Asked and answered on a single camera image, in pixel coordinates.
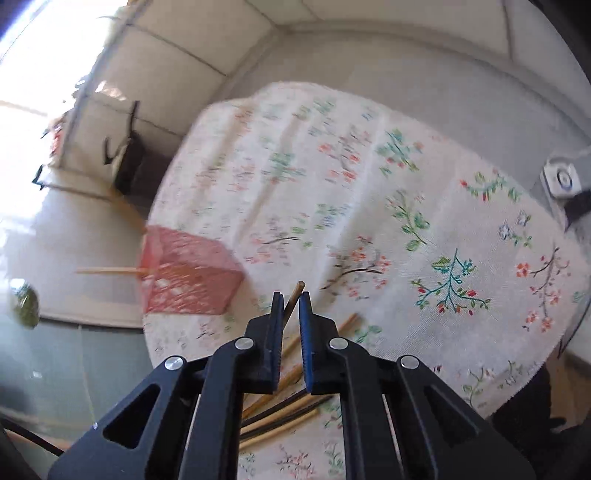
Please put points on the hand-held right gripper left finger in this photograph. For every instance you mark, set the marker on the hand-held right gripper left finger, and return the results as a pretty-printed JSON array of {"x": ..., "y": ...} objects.
[{"x": 277, "y": 350}]

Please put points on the black wok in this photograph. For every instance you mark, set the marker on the black wok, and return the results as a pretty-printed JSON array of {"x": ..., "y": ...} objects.
[{"x": 120, "y": 147}]

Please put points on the pink plastic utensil holder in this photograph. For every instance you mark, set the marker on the pink plastic utensil holder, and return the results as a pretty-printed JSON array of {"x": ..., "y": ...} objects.
[{"x": 194, "y": 277}]

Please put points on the frosted glass door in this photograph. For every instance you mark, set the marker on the frosted glass door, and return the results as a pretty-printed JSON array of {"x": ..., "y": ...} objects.
[{"x": 46, "y": 369}]

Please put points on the plastic bag of green vegetables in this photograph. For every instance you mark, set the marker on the plastic bag of green vegetables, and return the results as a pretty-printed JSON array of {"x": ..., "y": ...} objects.
[{"x": 25, "y": 304}]

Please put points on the dark brown stove stand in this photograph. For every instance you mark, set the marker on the dark brown stove stand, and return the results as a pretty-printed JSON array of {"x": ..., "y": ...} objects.
[{"x": 138, "y": 170}]

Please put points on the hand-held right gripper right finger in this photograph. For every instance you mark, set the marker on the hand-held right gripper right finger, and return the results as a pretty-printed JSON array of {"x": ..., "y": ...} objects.
[{"x": 307, "y": 350}]

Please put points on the white wall socket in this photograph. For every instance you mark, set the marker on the white wall socket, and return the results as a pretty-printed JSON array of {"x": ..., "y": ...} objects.
[{"x": 561, "y": 177}]

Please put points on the floral tablecloth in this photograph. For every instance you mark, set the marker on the floral tablecloth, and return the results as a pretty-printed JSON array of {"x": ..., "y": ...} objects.
[{"x": 346, "y": 184}]

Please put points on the white kitchen cabinets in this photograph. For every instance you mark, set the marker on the white kitchen cabinets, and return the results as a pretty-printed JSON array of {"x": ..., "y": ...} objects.
[{"x": 184, "y": 46}]

